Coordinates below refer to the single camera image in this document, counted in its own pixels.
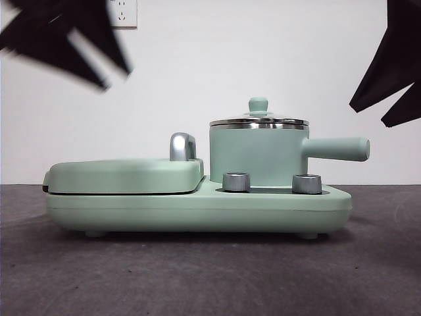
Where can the white wall socket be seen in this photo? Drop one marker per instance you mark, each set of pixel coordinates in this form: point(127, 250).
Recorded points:
point(126, 16)

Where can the mint green griddle cover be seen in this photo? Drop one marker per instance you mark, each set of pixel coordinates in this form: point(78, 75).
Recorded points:
point(121, 176)

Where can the mint green breakfast machine base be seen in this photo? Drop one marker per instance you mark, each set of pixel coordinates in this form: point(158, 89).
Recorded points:
point(279, 210)

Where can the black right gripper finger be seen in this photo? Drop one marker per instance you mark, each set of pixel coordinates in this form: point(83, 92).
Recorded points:
point(394, 59)
point(404, 108)

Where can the silver control knob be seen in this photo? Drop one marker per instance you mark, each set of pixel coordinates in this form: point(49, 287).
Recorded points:
point(235, 181)
point(306, 183)

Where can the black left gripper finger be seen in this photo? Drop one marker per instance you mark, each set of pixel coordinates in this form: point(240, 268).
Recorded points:
point(49, 46)
point(98, 29)

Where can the mint green steamer pot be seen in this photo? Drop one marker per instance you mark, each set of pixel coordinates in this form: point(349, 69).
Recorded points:
point(256, 154)

